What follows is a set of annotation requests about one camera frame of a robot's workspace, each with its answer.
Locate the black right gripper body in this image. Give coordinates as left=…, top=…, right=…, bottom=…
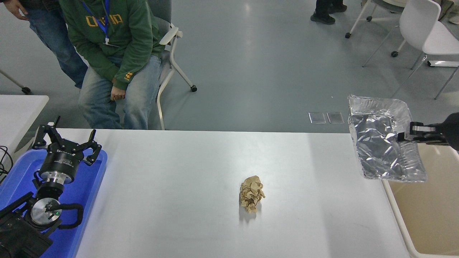
left=444, top=112, right=459, bottom=151

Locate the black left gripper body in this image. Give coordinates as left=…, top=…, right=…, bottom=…
left=39, top=143, right=85, bottom=180

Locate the silver foil tray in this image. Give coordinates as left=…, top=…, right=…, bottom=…
left=347, top=94, right=428, bottom=183

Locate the seated person's left hand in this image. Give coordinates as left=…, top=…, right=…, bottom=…
left=110, top=86, right=126, bottom=102

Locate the person's right hand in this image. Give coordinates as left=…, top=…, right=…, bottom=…
left=2, top=0, right=29, bottom=21

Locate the blue plastic tray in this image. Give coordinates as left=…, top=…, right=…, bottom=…
left=0, top=149, right=108, bottom=258

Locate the white side table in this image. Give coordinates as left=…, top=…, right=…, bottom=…
left=0, top=95, right=49, bottom=153

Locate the chair leg with caster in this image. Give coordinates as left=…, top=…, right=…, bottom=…
left=0, top=70, right=32, bottom=95

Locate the large pale plastic bin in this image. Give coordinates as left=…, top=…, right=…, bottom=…
left=382, top=143, right=459, bottom=258

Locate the white plastic chair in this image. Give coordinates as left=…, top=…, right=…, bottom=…
left=362, top=0, right=459, bottom=106

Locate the seated person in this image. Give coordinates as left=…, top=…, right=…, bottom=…
left=58, top=0, right=166, bottom=130

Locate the white-framed chair on casters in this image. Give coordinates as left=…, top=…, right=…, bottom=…
left=344, top=0, right=409, bottom=58

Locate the gray chair with white armrest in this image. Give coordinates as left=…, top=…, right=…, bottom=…
left=147, top=0, right=198, bottom=131

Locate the crumpled tan paper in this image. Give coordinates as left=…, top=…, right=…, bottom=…
left=239, top=175, right=266, bottom=213

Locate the black cable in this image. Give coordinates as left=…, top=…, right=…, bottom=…
left=0, top=145, right=14, bottom=183

